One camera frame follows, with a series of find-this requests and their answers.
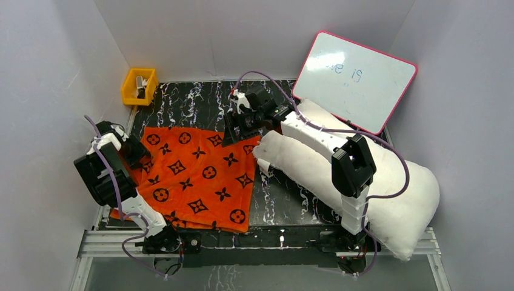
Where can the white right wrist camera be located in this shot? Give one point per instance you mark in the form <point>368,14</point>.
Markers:
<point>242,103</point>

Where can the yellow plastic bin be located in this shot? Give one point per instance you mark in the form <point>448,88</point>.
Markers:
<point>129,91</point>

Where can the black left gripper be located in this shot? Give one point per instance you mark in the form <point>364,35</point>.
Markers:
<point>134,149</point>

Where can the white clips in bin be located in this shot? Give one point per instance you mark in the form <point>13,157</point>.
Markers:
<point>141,85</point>

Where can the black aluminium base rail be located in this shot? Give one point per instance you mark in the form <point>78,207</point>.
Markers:
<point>266,258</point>

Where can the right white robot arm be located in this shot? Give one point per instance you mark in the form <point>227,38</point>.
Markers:
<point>336,169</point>

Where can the pink framed whiteboard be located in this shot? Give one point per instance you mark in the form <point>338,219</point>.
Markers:
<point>352,81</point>

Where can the white pillow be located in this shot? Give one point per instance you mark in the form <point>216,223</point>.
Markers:
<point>398,223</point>

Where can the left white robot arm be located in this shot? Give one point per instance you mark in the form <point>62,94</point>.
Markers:
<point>105,170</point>

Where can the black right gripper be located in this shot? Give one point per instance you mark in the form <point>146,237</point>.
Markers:
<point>234,120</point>

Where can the orange patterned pillowcase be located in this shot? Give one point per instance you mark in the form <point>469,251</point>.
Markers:
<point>195,182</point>

